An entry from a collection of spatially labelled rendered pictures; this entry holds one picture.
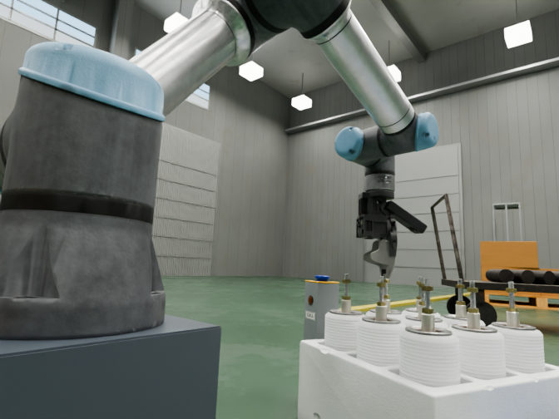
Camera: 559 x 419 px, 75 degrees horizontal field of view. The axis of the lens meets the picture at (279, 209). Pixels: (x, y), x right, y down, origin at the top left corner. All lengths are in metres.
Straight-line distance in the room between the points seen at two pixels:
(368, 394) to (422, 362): 0.12
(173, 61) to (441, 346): 0.59
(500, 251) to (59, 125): 4.87
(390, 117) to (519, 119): 9.26
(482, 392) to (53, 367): 0.59
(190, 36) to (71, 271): 0.41
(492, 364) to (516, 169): 8.98
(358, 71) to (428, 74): 10.36
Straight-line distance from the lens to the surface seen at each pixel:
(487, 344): 0.76
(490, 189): 9.65
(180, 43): 0.58
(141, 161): 0.33
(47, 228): 0.30
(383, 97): 0.74
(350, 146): 0.85
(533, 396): 0.81
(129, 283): 0.30
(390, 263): 0.92
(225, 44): 0.63
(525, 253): 5.00
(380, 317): 0.78
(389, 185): 0.94
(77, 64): 0.34
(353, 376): 0.75
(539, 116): 9.95
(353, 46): 0.68
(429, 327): 0.70
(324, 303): 1.01
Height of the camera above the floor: 0.35
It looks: 9 degrees up
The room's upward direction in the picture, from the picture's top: 2 degrees clockwise
